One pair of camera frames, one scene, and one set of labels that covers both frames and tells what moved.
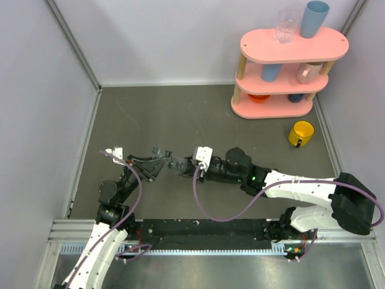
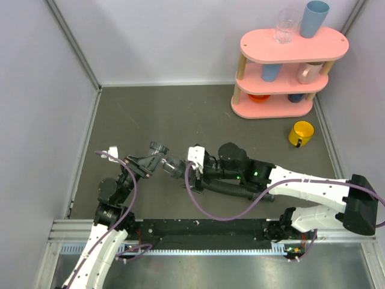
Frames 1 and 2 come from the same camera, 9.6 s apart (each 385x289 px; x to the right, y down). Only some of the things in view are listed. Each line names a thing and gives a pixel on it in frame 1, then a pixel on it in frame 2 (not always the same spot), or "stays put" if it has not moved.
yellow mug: (301, 133) stays put
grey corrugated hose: (180, 165) -> (210, 185)
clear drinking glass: (287, 22) stays put
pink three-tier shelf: (280, 80) stays put
